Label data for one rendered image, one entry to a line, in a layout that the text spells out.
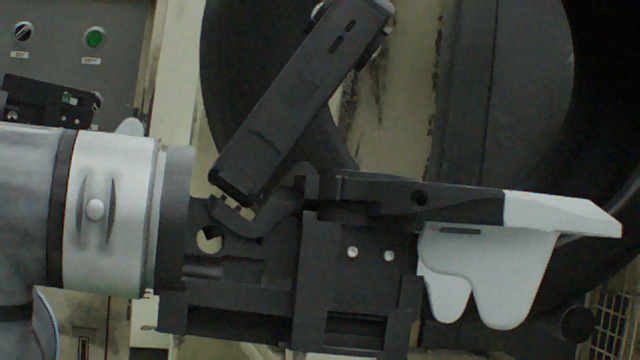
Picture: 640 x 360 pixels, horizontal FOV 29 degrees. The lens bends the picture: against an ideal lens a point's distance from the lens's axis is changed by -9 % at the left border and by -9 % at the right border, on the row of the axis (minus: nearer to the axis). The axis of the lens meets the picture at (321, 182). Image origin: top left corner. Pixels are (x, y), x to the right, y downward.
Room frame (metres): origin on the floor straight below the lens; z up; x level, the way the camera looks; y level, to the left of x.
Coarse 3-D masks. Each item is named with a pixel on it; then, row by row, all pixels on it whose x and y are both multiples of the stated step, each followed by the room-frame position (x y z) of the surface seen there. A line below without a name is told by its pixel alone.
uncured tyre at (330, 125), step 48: (240, 0) 1.34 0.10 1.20; (288, 0) 1.31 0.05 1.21; (576, 0) 1.68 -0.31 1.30; (624, 0) 1.66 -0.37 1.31; (240, 48) 1.33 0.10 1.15; (288, 48) 1.31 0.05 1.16; (576, 48) 1.70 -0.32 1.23; (624, 48) 1.67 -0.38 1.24; (240, 96) 1.34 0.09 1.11; (576, 96) 1.69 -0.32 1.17; (624, 96) 1.67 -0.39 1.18; (336, 144) 1.32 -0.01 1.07; (576, 144) 1.68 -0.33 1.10; (624, 144) 1.66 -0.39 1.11; (528, 192) 1.67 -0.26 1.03; (576, 192) 1.67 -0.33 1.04; (624, 192) 1.40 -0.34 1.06; (576, 240) 1.38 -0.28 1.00; (624, 240) 1.40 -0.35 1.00; (576, 288) 1.41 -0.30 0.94
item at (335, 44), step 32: (352, 0) 0.59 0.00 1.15; (384, 0) 0.60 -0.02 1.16; (320, 32) 0.59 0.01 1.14; (352, 32) 0.59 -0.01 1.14; (384, 32) 0.61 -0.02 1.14; (288, 64) 0.59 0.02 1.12; (320, 64) 0.59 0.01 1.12; (352, 64) 0.59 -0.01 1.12; (288, 96) 0.59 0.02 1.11; (320, 96) 0.59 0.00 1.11; (256, 128) 0.59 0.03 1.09; (288, 128) 0.59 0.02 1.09; (224, 160) 0.58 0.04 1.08; (256, 160) 0.58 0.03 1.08; (224, 192) 0.61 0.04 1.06; (256, 192) 0.58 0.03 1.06
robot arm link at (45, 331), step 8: (40, 296) 0.75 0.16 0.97; (40, 304) 0.72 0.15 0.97; (48, 304) 0.76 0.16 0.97; (40, 312) 0.71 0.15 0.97; (48, 312) 0.75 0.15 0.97; (32, 320) 0.69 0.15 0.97; (40, 320) 0.71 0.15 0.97; (48, 320) 0.73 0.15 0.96; (40, 328) 0.69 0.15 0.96; (48, 328) 0.72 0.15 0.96; (56, 328) 0.74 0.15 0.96; (40, 336) 0.68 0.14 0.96; (48, 336) 0.71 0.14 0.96; (56, 336) 0.74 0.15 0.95; (40, 344) 0.67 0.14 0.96; (48, 344) 0.70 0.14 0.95; (56, 344) 0.74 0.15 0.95; (48, 352) 0.70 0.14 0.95; (56, 352) 0.74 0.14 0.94
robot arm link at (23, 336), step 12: (0, 312) 0.56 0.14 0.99; (12, 312) 0.57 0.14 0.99; (24, 312) 0.58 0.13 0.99; (0, 324) 0.57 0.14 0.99; (12, 324) 0.57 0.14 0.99; (24, 324) 0.58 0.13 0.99; (0, 336) 0.57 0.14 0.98; (12, 336) 0.57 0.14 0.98; (24, 336) 0.58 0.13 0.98; (0, 348) 0.57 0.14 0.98; (12, 348) 0.57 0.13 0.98; (24, 348) 0.58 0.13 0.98; (36, 348) 0.66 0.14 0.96
